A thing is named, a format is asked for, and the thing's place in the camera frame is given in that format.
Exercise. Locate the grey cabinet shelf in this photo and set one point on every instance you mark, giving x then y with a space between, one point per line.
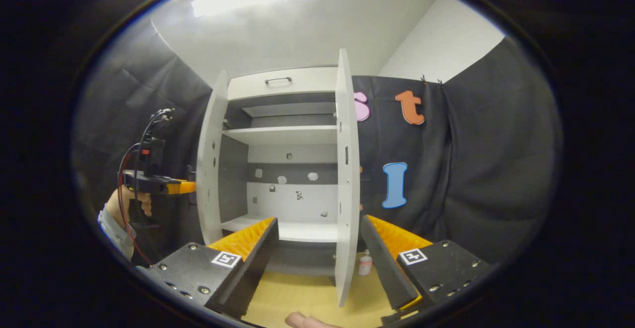
292 109

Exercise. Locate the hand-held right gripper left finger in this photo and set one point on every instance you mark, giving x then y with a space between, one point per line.
250 268

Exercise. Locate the small pink bottle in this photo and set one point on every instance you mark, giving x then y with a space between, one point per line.
365 267

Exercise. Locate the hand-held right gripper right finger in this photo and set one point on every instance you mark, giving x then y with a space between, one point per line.
387 268

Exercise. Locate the black backdrop cloth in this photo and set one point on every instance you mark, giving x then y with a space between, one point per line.
486 169

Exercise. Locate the white cabinet door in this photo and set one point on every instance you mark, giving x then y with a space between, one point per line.
347 194
211 169

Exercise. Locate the white double-door shoe cabinet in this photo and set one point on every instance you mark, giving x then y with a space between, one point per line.
292 204

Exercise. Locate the white cabinet shelf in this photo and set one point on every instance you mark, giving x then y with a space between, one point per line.
283 135
307 231

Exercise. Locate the white cabinet drawer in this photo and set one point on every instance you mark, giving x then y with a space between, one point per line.
307 82

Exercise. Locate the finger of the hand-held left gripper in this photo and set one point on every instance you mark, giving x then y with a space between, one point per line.
181 187

